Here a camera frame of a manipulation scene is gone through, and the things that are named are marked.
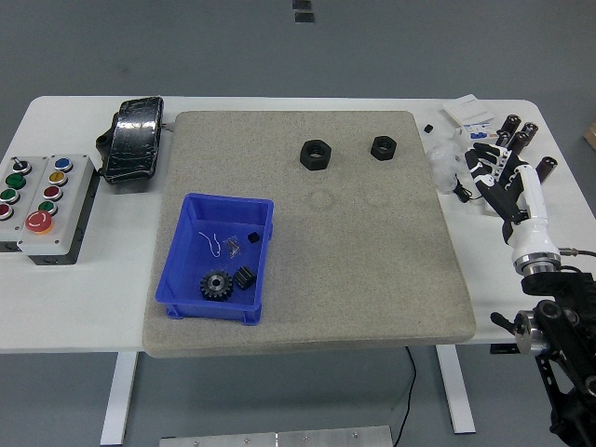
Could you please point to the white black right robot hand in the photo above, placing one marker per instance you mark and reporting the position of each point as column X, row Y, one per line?
column 533, row 219

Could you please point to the small black gear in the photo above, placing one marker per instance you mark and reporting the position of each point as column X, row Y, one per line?
column 243, row 278

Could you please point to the large black gear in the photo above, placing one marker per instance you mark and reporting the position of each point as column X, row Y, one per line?
column 208, row 292

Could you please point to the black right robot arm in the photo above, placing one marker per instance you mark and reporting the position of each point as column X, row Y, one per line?
column 559, row 284

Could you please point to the brown cardboard box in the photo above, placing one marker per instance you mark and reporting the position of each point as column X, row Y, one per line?
column 591, row 135

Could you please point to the small black hex nut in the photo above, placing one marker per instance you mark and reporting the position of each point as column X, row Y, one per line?
column 378, row 151

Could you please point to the large black hex nut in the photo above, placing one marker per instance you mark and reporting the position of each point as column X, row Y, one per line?
column 309, row 160

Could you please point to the blue plastic box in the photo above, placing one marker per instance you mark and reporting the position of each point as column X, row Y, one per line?
column 195, row 261

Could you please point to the grey emergency-stop control box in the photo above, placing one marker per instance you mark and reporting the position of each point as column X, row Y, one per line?
column 70, row 186

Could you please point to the grey four-button control box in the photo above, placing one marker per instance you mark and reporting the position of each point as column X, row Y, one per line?
column 27, row 186

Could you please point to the dark brown capacitor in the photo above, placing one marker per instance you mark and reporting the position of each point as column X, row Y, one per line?
column 530, row 129
column 510, row 125
column 503, row 139
column 547, row 167
column 520, row 142

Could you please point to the crumpled clear plastic bag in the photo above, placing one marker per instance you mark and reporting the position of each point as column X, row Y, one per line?
column 442, row 167

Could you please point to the flat white carton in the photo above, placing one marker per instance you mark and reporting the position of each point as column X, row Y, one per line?
column 468, row 111

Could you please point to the black table control panel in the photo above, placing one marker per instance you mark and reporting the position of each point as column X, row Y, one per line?
column 503, row 349

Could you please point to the grey-brown mat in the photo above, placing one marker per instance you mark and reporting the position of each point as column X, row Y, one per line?
column 349, row 279

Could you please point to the white table leg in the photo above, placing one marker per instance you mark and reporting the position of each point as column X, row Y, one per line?
column 118, row 396
column 458, row 400

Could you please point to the small bag of screws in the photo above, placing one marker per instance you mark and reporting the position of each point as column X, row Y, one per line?
column 233, row 246

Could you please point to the black floor marker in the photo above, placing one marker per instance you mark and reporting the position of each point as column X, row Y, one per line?
column 304, row 17
column 302, row 4

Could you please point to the grey metal plate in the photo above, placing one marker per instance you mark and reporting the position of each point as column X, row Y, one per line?
column 279, row 440

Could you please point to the black plastic-wrapped device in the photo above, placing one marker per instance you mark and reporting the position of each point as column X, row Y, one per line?
column 132, row 139

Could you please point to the white switch plate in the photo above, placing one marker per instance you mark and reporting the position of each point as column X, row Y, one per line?
column 488, row 210

